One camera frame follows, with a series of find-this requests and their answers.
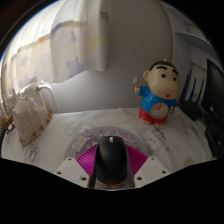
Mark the cartoon boy figurine with clock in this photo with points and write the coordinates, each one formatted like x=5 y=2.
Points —
x=158 y=100

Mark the black router with antennas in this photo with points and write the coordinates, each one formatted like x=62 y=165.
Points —
x=191 y=108

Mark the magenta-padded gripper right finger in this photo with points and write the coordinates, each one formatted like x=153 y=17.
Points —
x=136 y=160

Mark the white star-printed curtain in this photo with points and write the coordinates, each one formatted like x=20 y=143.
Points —
x=60 y=53

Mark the large white conch shell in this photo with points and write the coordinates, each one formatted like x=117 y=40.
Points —
x=31 y=120

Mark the white wall shelf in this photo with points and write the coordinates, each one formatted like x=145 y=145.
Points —
x=195 y=39

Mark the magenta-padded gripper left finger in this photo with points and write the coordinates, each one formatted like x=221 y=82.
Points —
x=86 y=161

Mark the white radiator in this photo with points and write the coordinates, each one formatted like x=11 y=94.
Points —
x=40 y=87

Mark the black computer mouse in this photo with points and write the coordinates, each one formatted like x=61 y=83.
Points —
x=111 y=161

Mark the white printed tablecloth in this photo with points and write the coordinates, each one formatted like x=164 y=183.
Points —
x=166 y=140

